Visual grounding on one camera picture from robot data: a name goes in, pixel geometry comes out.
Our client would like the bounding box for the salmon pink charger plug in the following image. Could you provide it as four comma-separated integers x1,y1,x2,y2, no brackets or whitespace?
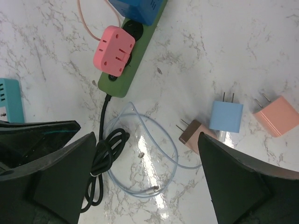
253,93,299,137

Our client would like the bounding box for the pink plug adapter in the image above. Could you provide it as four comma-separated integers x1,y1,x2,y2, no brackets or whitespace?
93,26,135,77

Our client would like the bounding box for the teal power strip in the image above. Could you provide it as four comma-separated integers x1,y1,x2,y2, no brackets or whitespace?
0,78,25,123

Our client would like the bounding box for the light blue charging cable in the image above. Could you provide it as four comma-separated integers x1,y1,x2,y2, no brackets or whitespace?
106,101,203,198

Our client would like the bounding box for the blue cube adapter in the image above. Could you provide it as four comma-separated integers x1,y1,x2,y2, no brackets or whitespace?
109,0,163,26

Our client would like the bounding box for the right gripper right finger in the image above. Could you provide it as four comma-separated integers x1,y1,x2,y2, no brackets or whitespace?
198,133,299,224

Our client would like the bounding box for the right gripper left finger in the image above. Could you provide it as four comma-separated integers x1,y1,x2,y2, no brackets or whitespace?
0,120,96,224

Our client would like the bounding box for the light blue charger plug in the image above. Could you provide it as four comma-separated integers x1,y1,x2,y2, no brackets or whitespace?
209,93,243,133

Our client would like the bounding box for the black power cord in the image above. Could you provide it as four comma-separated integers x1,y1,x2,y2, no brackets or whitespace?
80,93,131,213

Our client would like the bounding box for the beige dual usb adapter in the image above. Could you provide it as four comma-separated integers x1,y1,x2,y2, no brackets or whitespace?
176,119,218,154

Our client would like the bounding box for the green power strip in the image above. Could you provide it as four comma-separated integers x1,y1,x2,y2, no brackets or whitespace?
98,0,167,98

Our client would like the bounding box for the thin pink cable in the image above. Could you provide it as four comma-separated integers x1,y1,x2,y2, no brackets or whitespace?
77,0,122,42

